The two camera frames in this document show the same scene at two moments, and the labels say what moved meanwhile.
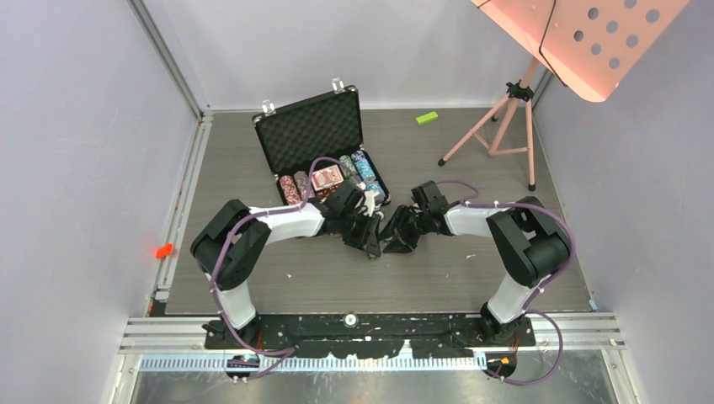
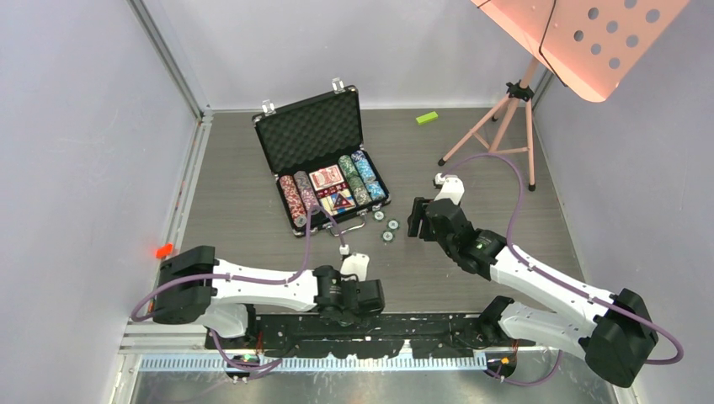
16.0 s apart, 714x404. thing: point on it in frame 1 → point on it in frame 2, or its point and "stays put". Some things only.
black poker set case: x=315 y=145 stays put
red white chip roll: x=290 y=189 stays put
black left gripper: x=369 y=237 → x=344 y=278
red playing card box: x=327 y=177 stays put
